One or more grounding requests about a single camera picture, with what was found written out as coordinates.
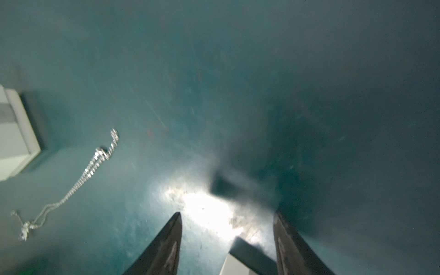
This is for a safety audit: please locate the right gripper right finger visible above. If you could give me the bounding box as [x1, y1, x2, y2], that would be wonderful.
[273, 211, 334, 275]

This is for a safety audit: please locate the silver chain necklace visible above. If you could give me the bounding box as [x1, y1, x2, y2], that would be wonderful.
[10, 128, 120, 241]

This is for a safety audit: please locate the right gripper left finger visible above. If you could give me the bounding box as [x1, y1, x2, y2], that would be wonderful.
[125, 212, 182, 275]

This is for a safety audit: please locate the white jewelry box base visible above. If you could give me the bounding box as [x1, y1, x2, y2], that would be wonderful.
[220, 237, 278, 275]

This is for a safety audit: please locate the white closed jewelry box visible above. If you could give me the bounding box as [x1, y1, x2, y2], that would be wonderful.
[1, 87, 41, 181]

